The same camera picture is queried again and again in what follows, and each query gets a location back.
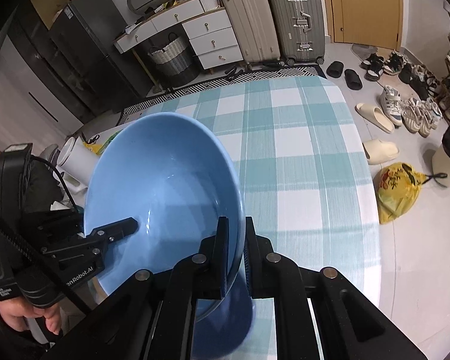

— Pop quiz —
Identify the large blue bowl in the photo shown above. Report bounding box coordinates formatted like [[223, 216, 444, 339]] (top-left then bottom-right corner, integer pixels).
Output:
[[192, 273, 254, 359]]

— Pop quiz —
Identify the light blue bowl back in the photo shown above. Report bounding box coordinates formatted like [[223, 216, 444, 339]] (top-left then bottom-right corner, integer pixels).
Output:
[[84, 112, 245, 294]]

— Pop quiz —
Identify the person left hand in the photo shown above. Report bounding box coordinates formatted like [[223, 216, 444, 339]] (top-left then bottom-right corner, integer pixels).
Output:
[[0, 297, 62, 335]]

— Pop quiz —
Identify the white electric kettle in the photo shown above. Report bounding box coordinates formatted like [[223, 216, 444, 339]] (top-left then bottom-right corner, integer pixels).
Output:
[[57, 137, 99, 194]]

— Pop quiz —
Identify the green packet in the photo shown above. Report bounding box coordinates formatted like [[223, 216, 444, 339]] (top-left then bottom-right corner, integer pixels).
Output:
[[82, 130, 123, 156]]

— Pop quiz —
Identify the teal checkered tablecloth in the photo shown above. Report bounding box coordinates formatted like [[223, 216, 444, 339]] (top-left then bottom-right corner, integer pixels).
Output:
[[142, 76, 381, 359]]

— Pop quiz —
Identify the yellow plastic bag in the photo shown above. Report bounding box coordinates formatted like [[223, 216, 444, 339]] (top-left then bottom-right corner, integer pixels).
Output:
[[376, 163, 448, 224]]

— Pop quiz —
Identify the woven laundry basket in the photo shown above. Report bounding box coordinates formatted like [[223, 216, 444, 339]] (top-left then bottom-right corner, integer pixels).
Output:
[[148, 32, 200, 88]]

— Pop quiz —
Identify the black refrigerator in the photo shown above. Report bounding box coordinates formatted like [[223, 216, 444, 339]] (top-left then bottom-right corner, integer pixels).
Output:
[[49, 0, 152, 116]]

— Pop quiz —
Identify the white desk with drawers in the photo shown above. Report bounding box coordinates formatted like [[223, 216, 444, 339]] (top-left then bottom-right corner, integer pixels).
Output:
[[114, 0, 244, 70]]

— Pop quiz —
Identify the beige hard suitcase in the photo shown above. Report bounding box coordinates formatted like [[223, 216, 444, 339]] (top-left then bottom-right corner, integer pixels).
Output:
[[222, 0, 280, 63]]

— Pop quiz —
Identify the silver hard suitcase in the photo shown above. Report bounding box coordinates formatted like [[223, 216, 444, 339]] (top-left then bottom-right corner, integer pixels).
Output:
[[270, 0, 325, 66]]

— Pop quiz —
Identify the wooden door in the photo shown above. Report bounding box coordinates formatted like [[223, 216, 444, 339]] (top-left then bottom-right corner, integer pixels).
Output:
[[325, 0, 403, 50]]

